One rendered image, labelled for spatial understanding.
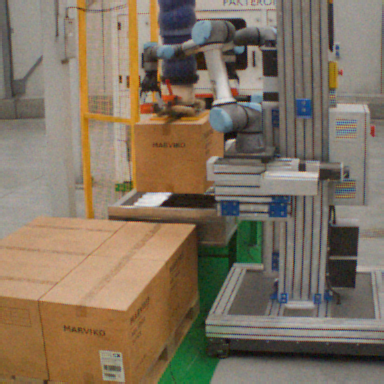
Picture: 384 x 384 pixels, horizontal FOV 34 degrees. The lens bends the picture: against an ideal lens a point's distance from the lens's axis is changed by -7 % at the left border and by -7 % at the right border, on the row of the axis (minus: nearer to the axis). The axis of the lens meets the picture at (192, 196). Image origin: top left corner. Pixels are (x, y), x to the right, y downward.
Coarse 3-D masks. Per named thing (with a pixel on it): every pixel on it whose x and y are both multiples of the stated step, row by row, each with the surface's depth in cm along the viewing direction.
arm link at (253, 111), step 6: (240, 102) 298; (246, 102) 306; (246, 108) 296; (252, 108) 297; (258, 108) 298; (246, 114) 294; (252, 114) 297; (258, 114) 299; (252, 120) 297; (258, 120) 299; (246, 126) 297; (252, 126) 299; (258, 126) 300
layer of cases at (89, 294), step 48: (0, 240) 343; (48, 240) 343; (96, 240) 342; (144, 240) 341; (192, 240) 358; (0, 288) 276; (48, 288) 276; (96, 288) 277; (144, 288) 278; (192, 288) 362; (0, 336) 274; (48, 336) 267; (96, 336) 261; (144, 336) 279
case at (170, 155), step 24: (144, 120) 388; (168, 120) 383; (144, 144) 375; (168, 144) 372; (192, 144) 369; (216, 144) 404; (144, 168) 379; (168, 168) 376; (192, 168) 372; (144, 192) 383; (168, 192) 379; (192, 192) 376
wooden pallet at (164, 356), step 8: (192, 304) 363; (184, 312) 346; (192, 312) 365; (184, 320) 364; (192, 320) 364; (176, 328) 330; (184, 328) 353; (176, 336) 344; (184, 336) 347; (168, 344) 316; (176, 344) 334; (160, 352) 303; (168, 352) 316; (160, 360) 317; (168, 360) 317; (152, 368) 308; (160, 368) 308; (0, 376) 279; (8, 376) 278; (16, 376) 277; (144, 376) 279; (152, 376) 301; (160, 376) 304
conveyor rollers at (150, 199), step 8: (224, 152) 567; (208, 192) 437; (144, 200) 420; (152, 200) 419; (160, 200) 418; (168, 200) 417; (176, 200) 416; (184, 200) 416; (192, 200) 415; (200, 200) 414; (208, 200) 419; (216, 200) 417; (192, 208) 396; (200, 208) 402; (208, 208) 401; (216, 208) 400
